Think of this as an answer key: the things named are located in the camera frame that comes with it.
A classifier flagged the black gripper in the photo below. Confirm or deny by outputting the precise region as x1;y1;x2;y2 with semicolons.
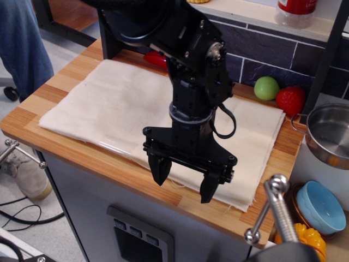
143;114;237;204

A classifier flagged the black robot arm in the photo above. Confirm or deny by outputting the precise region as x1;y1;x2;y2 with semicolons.
88;1;237;203

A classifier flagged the cream folded cloth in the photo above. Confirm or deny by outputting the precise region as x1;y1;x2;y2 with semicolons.
39;59;285;212

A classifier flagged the silver clamp screw right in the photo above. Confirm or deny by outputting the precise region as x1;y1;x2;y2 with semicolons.
244;174;299;246

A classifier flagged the copper brown plate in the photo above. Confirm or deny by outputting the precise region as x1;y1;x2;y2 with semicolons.
288;182;338;240

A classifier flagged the green toy apple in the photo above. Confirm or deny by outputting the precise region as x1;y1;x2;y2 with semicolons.
254;76;280;101

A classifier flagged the red toy pepper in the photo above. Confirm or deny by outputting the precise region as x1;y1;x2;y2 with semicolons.
143;51;167;69

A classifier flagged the red toy strawberry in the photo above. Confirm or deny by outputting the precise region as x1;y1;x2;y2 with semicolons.
276;86;306;117

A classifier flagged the yellow toy pumpkin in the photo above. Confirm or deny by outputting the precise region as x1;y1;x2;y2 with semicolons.
274;222;327;260

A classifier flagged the blue plastic bowl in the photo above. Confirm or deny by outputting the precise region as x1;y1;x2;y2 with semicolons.
296;180;347;235

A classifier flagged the stainless steel pot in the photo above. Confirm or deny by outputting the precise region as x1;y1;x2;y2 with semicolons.
291;103;348;170

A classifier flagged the beige shoe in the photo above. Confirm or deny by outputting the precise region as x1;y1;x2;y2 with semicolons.
1;134;52;201

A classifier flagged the yellow toy corn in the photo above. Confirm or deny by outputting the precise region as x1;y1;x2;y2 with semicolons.
186;0;210;4

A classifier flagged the black chair caster wheel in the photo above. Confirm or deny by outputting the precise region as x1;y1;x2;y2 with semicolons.
3;86;20;102

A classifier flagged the clear plastic jar red label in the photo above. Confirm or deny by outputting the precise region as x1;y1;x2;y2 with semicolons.
274;0;318;29

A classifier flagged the person leg in jeans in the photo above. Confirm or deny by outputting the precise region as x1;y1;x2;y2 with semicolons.
1;1;54;102

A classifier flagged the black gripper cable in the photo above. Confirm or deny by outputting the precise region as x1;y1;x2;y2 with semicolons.
209;103;237;139

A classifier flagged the black floor cable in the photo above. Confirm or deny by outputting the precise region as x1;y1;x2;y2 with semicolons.
0;196;65;232

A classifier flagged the silver clamp handle left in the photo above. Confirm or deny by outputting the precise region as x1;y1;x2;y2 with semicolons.
0;139;47;170

